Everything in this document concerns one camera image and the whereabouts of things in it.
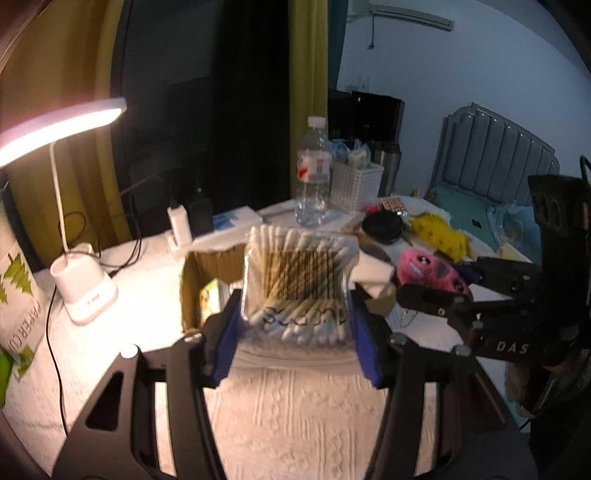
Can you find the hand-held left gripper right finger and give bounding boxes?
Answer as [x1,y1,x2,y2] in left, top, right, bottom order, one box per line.
[348,293,539,480]

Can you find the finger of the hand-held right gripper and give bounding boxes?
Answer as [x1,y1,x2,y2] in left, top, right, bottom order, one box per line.
[455,256,543,296]
[396,283,467,324]

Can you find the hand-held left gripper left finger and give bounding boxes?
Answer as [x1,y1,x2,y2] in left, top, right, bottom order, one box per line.
[51,288,243,480]

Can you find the pink plush item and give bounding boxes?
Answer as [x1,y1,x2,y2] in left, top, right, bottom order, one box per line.
[398,249,472,294]

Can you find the yellow green small packet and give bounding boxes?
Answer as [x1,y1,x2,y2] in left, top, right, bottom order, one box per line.
[199,281,223,325]

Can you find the brown cardboard box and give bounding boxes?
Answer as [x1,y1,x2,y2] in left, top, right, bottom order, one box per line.
[179,231,402,335]

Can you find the clear cotton swab box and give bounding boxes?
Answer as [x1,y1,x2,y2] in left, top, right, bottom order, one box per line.
[233,225,362,370]

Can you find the person's right forearm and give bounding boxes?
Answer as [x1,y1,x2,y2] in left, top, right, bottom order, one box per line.
[505,357,539,418]

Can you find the light blue printed blanket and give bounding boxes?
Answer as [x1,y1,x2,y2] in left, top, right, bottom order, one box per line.
[487,203,541,250]

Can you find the bed with teal sheet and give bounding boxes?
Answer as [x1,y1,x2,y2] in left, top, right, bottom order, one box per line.
[436,182,541,259]

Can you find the black round pouch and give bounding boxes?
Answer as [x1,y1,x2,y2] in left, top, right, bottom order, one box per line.
[361,211,402,244]

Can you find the white textured tablecloth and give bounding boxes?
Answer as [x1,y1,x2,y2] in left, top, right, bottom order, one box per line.
[0,194,509,480]

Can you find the grey padded headboard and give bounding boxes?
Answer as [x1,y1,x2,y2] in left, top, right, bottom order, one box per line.
[425,102,559,208]

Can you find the blue and white box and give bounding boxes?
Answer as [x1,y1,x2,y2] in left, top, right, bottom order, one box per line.
[191,208,262,245]

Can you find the white charger plug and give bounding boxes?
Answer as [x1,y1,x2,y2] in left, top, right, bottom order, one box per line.
[167,207,194,247]

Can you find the black power adapter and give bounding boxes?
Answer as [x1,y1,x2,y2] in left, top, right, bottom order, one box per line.
[185,198,215,237]

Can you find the white woven basket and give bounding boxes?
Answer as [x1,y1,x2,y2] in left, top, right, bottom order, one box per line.
[330,159,385,213]

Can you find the steel tumbler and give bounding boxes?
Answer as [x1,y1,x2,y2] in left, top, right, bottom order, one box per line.
[372,142,402,195]

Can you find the white desk lamp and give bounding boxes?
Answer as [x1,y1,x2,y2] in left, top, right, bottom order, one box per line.
[0,97,127,326]

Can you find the cream sachet bundle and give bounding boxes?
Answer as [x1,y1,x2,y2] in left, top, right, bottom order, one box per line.
[346,142,373,169]

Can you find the clear water bottle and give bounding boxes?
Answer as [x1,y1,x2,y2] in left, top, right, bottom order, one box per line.
[294,115,333,228]

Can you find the black computer monitor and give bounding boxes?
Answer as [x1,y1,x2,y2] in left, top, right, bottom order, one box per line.
[329,90,354,139]
[351,91,406,145]

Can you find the tree print paper cup pack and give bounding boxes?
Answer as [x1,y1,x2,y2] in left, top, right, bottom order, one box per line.
[0,185,47,407]

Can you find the dark glass sliding door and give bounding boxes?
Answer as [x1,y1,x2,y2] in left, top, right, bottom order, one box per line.
[111,0,296,241]

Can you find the yellow curtain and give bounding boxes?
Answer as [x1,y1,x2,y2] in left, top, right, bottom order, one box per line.
[0,0,134,278]
[288,0,331,204]

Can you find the teal curtain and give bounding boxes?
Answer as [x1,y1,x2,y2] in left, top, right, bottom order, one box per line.
[325,0,349,93]

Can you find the white air conditioner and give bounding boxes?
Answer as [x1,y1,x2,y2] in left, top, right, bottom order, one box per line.
[346,0,455,32]

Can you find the black lamp cable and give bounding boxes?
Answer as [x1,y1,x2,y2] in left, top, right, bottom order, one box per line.
[39,295,68,435]

